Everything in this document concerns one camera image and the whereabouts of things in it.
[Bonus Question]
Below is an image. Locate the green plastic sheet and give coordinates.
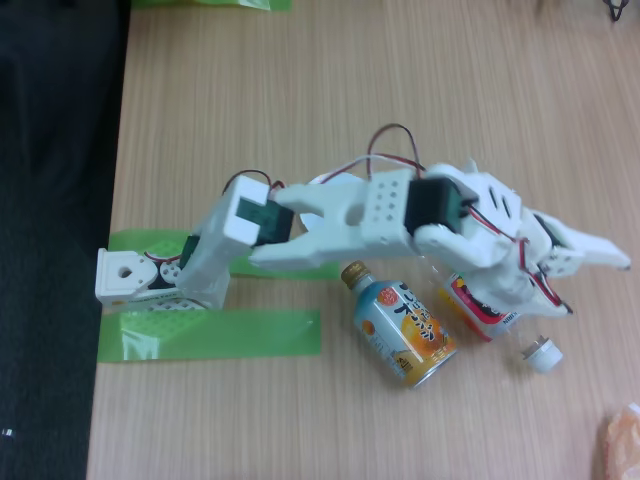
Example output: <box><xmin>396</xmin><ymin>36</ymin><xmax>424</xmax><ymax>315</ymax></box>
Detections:
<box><xmin>130</xmin><ymin>0</ymin><xmax>293</xmax><ymax>14</ymax></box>

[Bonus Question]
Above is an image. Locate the orange plastic bag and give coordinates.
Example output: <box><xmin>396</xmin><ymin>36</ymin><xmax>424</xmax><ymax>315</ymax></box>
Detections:
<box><xmin>597</xmin><ymin>403</ymin><xmax>640</xmax><ymax>480</ymax></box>

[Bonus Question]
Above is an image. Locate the green tape strip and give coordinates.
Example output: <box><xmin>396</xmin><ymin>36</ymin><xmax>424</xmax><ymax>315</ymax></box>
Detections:
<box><xmin>108</xmin><ymin>228</ymin><xmax>341</xmax><ymax>281</ymax></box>
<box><xmin>97</xmin><ymin>308</ymin><xmax>322</xmax><ymax>365</ymax></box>

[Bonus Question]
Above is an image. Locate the orange juice aluminium bottle can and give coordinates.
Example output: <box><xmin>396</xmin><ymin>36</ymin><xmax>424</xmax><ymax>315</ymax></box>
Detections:
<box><xmin>340</xmin><ymin>259</ymin><xmax>459</xmax><ymax>390</ymax></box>

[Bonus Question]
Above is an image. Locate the red black white servo cable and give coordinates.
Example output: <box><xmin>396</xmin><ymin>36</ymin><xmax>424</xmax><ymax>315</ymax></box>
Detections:
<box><xmin>309</xmin><ymin>122</ymin><xmax>429</xmax><ymax>189</ymax></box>

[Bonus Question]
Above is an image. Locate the clear plastic bottle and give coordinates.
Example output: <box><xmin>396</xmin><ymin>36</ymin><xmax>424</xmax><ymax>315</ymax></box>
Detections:
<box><xmin>422</xmin><ymin>254</ymin><xmax>565</xmax><ymax>375</ymax></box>

